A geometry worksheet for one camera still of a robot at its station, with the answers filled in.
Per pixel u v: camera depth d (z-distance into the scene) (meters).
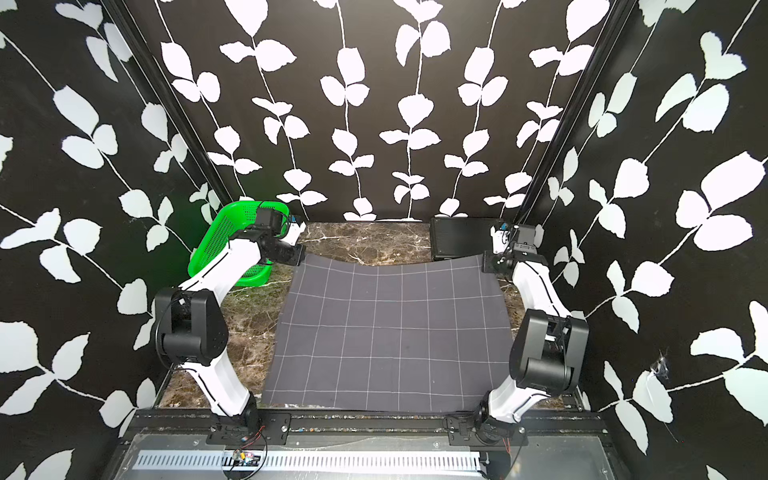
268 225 0.73
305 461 0.70
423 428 0.75
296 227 0.86
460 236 1.23
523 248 0.70
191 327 0.48
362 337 0.90
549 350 1.09
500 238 0.80
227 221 1.14
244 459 0.70
